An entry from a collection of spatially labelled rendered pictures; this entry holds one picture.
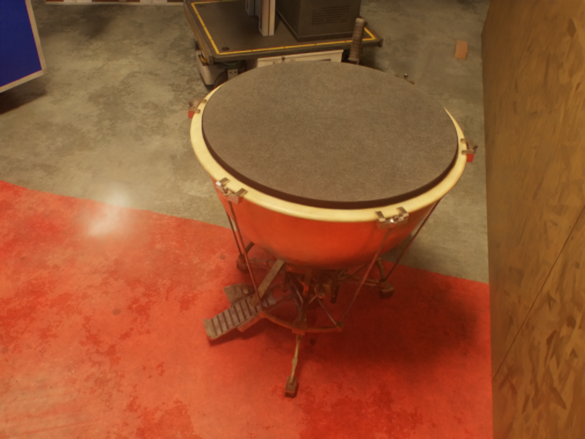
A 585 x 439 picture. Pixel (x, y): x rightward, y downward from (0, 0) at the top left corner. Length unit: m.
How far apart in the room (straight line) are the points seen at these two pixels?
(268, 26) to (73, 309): 1.73
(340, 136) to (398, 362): 0.86
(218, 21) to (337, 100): 1.73
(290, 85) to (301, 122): 0.19
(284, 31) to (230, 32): 0.28
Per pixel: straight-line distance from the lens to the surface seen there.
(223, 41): 3.00
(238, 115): 1.49
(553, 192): 1.74
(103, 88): 3.30
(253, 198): 1.26
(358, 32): 1.83
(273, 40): 3.03
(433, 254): 2.34
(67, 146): 2.87
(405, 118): 1.55
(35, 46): 3.08
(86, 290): 2.17
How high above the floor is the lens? 1.59
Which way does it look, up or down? 41 degrees down
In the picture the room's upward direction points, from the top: 5 degrees clockwise
